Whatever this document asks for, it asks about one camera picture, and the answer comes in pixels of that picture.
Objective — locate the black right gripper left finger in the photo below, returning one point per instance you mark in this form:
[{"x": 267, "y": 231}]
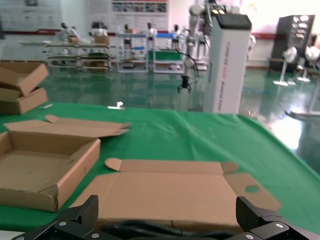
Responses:
[{"x": 85, "y": 212}]

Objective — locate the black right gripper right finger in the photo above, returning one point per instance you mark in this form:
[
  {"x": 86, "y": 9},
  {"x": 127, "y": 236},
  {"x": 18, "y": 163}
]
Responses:
[{"x": 250, "y": 212}]

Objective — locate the white tower robot arm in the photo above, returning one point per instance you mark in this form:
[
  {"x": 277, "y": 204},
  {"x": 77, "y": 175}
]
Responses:
[{"x": 192, "y": 37}]

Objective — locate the open cardboard box with dented rim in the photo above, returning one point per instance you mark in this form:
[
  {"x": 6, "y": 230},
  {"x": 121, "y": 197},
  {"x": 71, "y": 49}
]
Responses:
[{"x": 37, "y": 170}]

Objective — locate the stacked cardboard box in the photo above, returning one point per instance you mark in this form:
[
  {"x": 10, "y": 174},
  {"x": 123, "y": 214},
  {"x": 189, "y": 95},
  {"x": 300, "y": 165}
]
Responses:
[
  {"x": 25, "y": 75},
  {"x": 30, "y": 102}
]

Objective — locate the cardboard box on workbench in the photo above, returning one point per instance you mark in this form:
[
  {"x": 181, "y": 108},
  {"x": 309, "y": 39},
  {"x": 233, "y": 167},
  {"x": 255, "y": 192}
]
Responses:
[{"x": 101, "y": 40}]

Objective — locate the small cardboard box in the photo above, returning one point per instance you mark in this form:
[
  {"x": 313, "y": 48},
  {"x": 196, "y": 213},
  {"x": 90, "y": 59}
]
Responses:
[{"x": 130, "y": 31}]

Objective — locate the green table cloth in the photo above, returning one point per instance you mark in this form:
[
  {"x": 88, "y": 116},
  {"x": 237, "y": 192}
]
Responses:
[{"x": 200, "y": 137}]

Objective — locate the white label strip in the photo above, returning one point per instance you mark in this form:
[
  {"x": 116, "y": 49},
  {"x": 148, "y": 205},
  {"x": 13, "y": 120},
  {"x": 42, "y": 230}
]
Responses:
[{"x": 45, "y": 106}]

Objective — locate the white shelf rack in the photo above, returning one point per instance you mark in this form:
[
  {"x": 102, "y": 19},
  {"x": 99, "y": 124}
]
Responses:
[
  {"x": 167, "y": 67},
  {"x": 130, "y": 67}
]

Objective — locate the white wheeled robot tower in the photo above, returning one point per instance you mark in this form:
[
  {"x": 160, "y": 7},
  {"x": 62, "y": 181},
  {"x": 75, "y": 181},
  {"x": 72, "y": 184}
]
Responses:
[{"x": 225, "y": 62}]

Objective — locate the white standing fan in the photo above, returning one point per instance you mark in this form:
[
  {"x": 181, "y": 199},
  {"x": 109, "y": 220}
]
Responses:
[
  {"x": 290, "y": 53},
  {"x": 311, "y": 52}
]

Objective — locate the green crate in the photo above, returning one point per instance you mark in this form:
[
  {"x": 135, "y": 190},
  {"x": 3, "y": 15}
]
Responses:
[{"x": 165, "y": 55}]

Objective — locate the white black humanoid robot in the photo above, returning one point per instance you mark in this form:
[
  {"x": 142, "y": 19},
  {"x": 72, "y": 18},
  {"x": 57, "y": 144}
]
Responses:
[
  {"x": 150, "y": 33},
  {"x": 100, "y": 30},
  {"x": 127, "y": 37},
  {"x": 70, "y": 32},
  {"x": 176, "y": 35}
]

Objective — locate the black cabinet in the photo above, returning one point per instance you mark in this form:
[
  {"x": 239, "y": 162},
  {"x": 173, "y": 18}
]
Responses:
[{"x": 292, "y": 37}]

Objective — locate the blue plastic tray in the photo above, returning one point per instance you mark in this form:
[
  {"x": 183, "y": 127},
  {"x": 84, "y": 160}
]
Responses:
[{"x": 167, "y": 36}]

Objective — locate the wide poster with photo row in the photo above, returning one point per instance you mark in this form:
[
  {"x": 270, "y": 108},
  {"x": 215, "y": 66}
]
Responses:
[{"x": 137, "y": 17}]

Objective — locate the white table frame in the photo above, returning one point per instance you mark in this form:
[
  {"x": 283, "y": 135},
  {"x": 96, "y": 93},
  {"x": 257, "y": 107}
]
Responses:
[{"x": 305, "y": 113}]

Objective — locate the pipe frame workbench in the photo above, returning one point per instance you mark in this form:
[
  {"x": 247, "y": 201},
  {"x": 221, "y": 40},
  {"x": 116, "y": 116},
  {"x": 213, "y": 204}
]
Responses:
[{"x": 80, "y": 57}]

